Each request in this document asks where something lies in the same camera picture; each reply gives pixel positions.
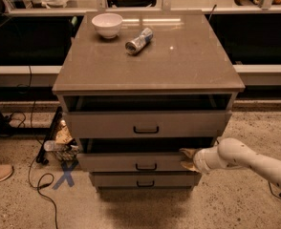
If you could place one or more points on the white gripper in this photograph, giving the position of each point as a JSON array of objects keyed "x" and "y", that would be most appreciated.
[{"x": 199, "y": 160}]

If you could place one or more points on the grey drawer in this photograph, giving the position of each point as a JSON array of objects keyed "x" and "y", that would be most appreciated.
[
  {"x": 147, "y": 124},
  {"x": 139, "y": 154},
  {"x": 145, "y": 180}
]

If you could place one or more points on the white bowl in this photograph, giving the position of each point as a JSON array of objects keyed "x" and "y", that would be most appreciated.
[{"x": 107, "y": 25}]

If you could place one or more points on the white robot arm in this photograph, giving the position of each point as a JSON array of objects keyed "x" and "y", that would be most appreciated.
[{"x": 231, "y": 153}]

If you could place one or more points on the blue tape cross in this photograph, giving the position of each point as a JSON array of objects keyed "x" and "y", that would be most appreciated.
[{"x": 67, "y": 168}]

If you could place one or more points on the grey drawer cabinet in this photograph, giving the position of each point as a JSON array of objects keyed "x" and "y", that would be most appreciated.
[{"x": 182, "y": 68}]

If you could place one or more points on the crushed silver blue can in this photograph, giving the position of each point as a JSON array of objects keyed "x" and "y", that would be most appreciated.
[{"x": 137, "y": 44}]

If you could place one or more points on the black stand leg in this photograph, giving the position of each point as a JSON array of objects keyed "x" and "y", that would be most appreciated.
[{"x": 49, "y": 136}]

